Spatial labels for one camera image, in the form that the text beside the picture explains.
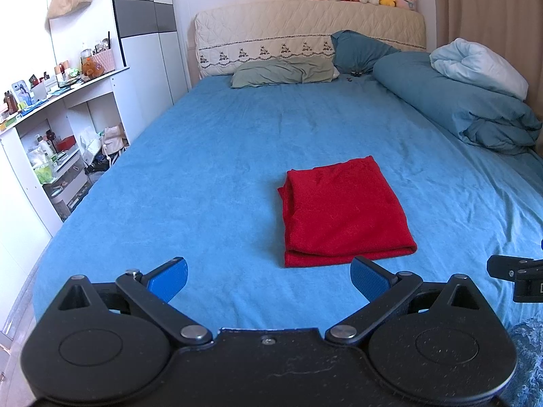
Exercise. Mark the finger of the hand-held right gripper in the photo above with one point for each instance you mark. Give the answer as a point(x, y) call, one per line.
point(507, 266)

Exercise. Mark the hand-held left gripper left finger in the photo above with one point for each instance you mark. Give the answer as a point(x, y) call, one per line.
point(169, 279)

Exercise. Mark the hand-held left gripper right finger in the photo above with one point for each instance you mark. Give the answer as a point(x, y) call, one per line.
point(367, 279)

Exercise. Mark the red towel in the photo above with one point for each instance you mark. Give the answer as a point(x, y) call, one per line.
point(343, 212)

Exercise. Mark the blue shaggy rug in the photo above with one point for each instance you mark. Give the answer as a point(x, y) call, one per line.
point(528, 360)

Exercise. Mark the bed with blue sheet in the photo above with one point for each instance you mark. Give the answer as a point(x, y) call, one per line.
point(212, 178)

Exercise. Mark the plastic drawer unit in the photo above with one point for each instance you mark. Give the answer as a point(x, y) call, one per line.
point(68, 182)

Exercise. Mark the beige cloth bag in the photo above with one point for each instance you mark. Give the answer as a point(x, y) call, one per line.
point(113, 140)

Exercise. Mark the white plastic bag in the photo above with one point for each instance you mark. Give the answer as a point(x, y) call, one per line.
point(91, 144)

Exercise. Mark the teal folded duvet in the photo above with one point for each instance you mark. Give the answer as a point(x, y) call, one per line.
point(458, 106)

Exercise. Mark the red box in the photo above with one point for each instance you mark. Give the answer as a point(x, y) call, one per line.
point(65, 142)

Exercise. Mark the white bottle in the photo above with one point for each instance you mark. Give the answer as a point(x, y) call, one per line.
point(46, 150)

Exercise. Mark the white shelf unit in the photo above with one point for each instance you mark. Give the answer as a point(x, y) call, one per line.
point(63, 110)

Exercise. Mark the light blue blanket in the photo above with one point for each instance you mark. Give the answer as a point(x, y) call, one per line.
point(475, 65)

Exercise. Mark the small dark object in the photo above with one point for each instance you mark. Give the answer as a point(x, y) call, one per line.
point(354, 74)

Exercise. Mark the green pillow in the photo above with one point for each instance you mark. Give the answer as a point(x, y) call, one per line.
point(280, 74)

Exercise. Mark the orange plush bear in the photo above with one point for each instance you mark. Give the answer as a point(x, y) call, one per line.
point(91, 68)

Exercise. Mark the pink patterned box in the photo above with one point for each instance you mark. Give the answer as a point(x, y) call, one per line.
point(105, 60)

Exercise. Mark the dark teal pillow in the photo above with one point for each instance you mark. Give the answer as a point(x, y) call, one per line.
point(360, 51)

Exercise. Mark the white and grey wardrobe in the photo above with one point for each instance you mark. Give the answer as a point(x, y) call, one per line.
point(144, 51)

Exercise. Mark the brown bottle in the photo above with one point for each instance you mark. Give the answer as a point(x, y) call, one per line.
point(10, 102)

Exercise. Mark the beige curtain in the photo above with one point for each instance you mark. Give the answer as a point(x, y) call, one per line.
point(488, 4)

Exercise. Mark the cream quilted headboard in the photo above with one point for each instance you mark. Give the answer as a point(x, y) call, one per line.
point(275, 29)

